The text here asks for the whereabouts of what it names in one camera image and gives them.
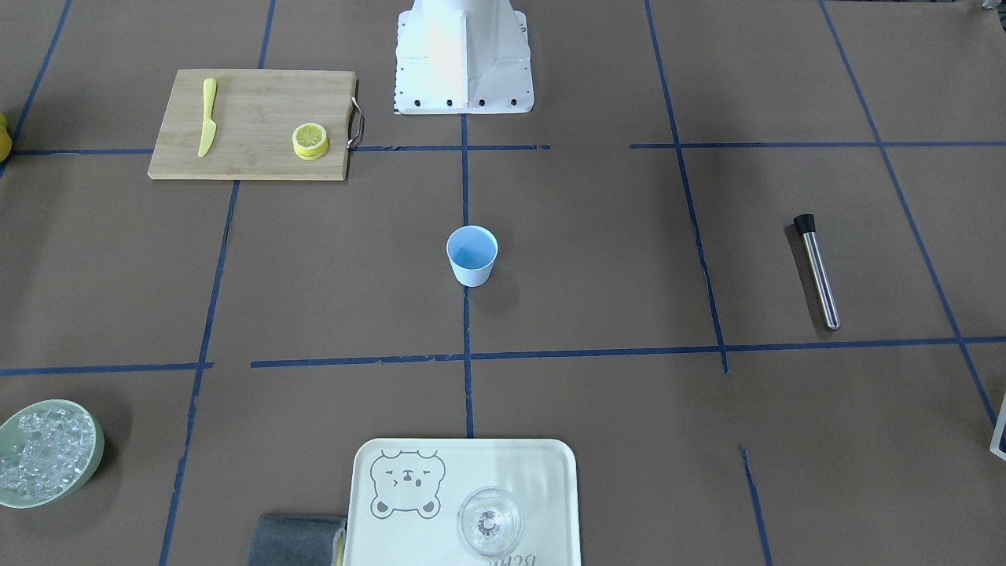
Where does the lemon slice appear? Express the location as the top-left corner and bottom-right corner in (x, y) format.
(295, 148), (329, 161)
(292, 123), (329, 152)

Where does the steel muddler black tip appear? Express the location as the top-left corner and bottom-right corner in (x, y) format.
(793, 214), (841, 331)

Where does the light blue cup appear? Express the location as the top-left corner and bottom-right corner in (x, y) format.
(446, 225), (499, 288)

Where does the yellow lemon at edge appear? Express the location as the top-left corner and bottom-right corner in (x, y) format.
(0, 112), (13, 164)

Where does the cream bear tray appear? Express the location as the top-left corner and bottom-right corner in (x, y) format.
(343, 438), (582, 565)

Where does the clear wine glass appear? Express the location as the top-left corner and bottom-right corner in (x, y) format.
(456, 487), (524, 559)

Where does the bamboo cutting board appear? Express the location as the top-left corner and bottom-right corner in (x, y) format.
(148, 69), (362, 182)

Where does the yellow plastic knife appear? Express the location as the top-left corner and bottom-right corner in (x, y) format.
(197, 76), (217, 158)

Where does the grey folded cloth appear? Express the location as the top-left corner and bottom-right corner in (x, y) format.
(247, 515), (347, 565)

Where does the green bowl of ice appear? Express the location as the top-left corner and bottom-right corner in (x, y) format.
(1, 399), (105, 509)

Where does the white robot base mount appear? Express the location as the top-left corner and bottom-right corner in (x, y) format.
(393, 1), (535, 115)

